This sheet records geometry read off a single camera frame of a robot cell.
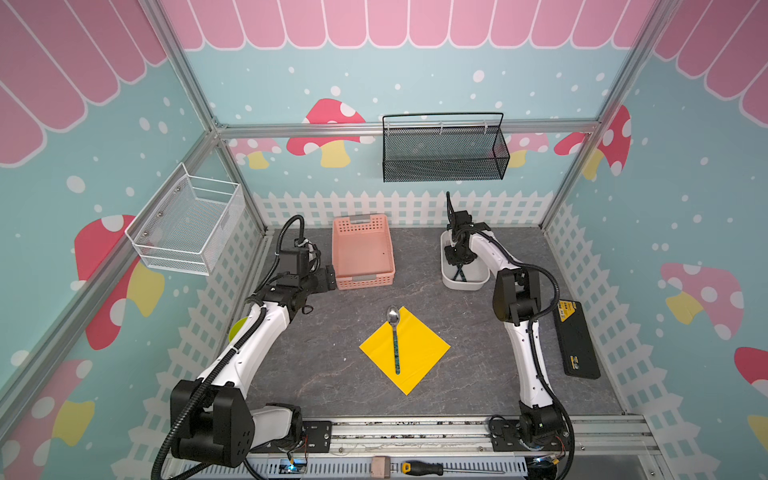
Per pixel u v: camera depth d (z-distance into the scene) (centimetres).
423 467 70
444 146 94
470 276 105
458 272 105
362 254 114
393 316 94
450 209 94
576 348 89
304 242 72
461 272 106
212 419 40
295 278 62
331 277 77
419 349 90
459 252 97
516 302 67
